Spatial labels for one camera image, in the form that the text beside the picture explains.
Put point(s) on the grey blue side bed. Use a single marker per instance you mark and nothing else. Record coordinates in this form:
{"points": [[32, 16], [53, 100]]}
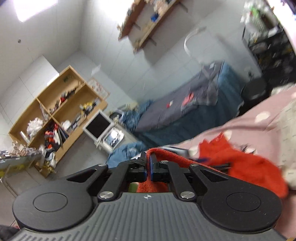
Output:
{"points": [[163, 122]]}

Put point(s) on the pink polka dot bedsheet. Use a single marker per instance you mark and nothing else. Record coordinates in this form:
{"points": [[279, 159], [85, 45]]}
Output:
{"points": [[256, 132]]}

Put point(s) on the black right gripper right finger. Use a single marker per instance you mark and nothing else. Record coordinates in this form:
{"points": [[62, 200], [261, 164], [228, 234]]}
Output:
{"points": [[227, 202]]}

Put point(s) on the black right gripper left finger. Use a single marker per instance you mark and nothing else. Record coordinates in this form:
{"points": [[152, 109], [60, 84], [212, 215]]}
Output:
{"points": [[64, 203]]}

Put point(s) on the black wire storage rack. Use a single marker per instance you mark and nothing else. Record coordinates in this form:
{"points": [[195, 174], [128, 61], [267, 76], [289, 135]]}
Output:
{"points": [[269, 35]]}

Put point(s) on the upper wooden wall shelf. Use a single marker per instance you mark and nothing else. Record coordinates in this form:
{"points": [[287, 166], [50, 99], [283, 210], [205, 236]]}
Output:
{"points": [[138, 15]]}

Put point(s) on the lower wooden wall shelf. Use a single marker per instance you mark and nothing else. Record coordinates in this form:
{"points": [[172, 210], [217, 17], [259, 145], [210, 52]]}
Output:
{"points": [[162, 9]]}

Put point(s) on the grey towel on bed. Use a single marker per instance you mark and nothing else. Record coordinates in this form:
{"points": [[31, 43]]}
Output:
{"points": [[202, 89]]}

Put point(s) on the orange-red knit sweater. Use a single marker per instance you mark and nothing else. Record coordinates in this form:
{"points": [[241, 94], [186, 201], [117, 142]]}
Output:
{"points": [[251, 168]]}

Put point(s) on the cream dotted knit garment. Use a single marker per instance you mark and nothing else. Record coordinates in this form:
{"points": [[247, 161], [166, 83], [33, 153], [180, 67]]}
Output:
{"points": [[286, 125]]}

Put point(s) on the white monitor device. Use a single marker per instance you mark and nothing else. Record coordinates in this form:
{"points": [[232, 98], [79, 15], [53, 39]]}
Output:
{"points": [[103, 131]]}

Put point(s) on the wooden wall shelf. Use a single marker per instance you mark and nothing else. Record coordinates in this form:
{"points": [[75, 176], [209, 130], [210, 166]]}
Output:
{"points": [[162, 9], [138, 15]]}

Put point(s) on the wooden cubby bookcase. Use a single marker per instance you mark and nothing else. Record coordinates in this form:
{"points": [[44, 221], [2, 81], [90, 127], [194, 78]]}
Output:
{"points": [[62, 100]]}

